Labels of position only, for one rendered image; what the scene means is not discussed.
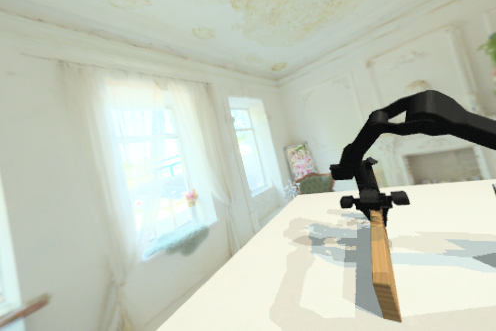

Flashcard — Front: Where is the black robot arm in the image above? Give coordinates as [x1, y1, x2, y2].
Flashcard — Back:
[329, 90, 496, 211]

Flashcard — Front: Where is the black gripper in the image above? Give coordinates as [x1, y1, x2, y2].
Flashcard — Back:
[340, 178, 410, 227]

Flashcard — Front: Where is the long wooden board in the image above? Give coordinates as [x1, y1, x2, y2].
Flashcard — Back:
[370, 210, 402, 323]

